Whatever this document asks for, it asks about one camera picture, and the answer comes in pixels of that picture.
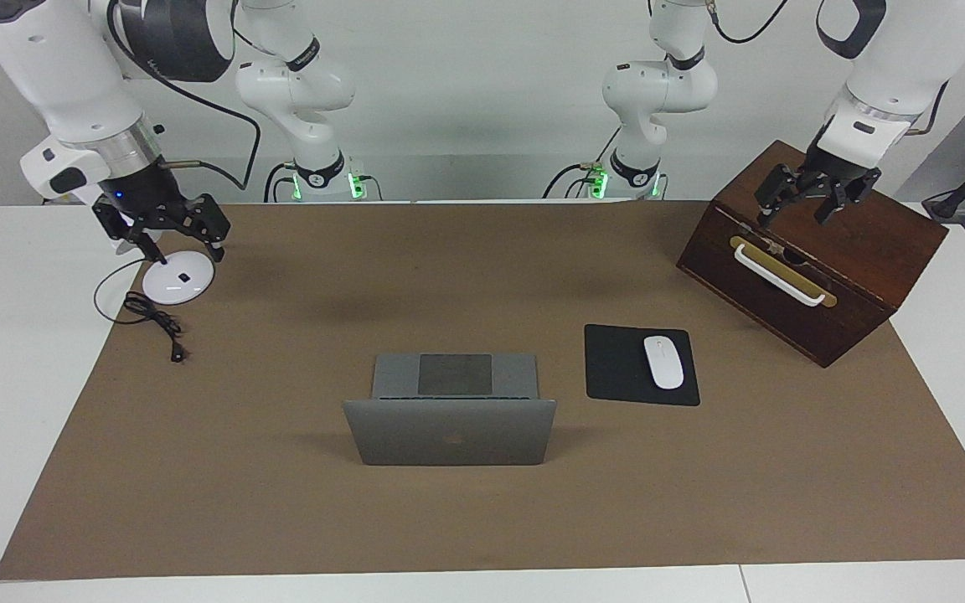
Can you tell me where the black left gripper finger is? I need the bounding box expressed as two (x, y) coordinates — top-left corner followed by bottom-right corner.
(813, 169), (882, 225)
(755, 163), (810, 231)

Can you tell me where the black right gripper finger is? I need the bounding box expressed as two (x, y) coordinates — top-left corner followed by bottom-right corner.
(173, 194), (232, 262)
(93, 201), (167, 265)

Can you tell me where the grey laptop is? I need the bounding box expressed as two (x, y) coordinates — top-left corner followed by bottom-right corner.
(343, 353), (558, 466)

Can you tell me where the dark brown wooden box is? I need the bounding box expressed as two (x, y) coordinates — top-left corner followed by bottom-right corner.
(676, 140), (949, 369)

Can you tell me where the white desk lamp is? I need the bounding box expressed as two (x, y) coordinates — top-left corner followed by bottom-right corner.
(114, 234), (216, 306)

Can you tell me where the white computer mouse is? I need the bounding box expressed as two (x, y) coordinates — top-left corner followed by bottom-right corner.
(643, 335), (685, 391)

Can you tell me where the black mouse pad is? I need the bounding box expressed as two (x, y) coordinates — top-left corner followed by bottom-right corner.
(584, 324), (701, 407)

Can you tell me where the brown table mat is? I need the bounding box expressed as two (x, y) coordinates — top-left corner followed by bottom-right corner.
(0, 201), (965, 581)

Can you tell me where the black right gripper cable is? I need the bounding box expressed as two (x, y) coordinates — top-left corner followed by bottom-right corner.
(106, 0), (262, 191)

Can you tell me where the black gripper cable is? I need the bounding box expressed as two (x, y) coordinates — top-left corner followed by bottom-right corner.
(106, 0), (262, 191)
(707, 0), (950, 137)

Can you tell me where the black right arm base cable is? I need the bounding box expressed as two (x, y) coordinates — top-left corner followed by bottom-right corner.
(263, 162), (299, 204)

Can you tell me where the black arm base cable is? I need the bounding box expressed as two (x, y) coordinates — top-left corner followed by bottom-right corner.
(543, 163), (601, 199)
(263, 162), (299, 204)

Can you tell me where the brass handle backplate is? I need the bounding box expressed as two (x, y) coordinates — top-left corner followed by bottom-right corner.
(730, 236), (838, 309)

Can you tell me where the white box handle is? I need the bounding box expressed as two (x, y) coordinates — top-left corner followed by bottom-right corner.
(734, 243), (827, 308)

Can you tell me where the black lamp power cable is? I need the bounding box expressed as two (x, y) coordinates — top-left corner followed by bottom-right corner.
(94, 258), (190, 363)

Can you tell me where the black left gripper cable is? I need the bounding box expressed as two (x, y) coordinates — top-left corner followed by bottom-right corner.
(707, 0), (950, 137)

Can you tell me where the black left arm base cable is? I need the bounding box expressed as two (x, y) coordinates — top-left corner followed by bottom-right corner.
(543, 163), (601, 199)

